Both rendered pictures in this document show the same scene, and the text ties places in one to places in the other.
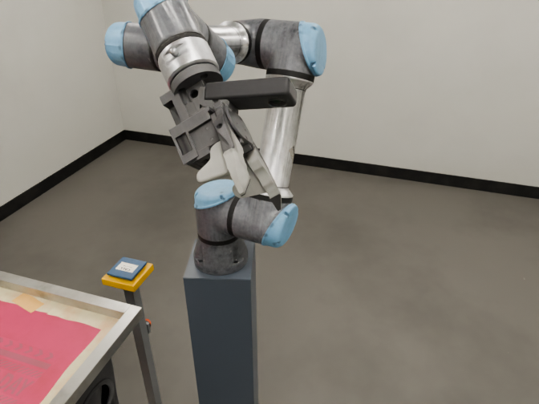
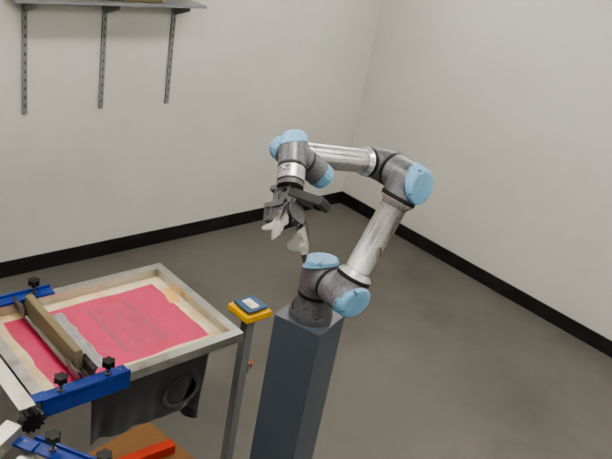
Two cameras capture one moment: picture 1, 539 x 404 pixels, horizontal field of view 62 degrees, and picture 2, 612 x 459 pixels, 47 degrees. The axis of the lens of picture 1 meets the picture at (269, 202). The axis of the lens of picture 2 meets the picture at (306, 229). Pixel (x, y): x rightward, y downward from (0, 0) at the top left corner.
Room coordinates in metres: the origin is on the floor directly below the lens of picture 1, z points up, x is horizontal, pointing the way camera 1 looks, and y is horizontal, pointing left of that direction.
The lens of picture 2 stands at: (-0.94, -0.68, 2.51)
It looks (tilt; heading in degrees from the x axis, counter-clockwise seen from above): 25 degrees down; 25
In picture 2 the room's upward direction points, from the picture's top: 11 degrees clockwise
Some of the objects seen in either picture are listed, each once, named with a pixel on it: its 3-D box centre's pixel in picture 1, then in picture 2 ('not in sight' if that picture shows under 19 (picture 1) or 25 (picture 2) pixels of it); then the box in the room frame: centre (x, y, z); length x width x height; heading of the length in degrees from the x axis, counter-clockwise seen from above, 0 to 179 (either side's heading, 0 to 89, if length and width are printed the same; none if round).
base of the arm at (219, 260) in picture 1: (220, 243); (312, 302); (1.01, 0.14, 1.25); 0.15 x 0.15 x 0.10
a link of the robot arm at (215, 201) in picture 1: (220, 208); (320, 274); (1.00, 0.13, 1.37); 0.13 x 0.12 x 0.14; 65
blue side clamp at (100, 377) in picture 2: not in sight; (84, 389); (0.43, 0.61, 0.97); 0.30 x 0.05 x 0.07; 162
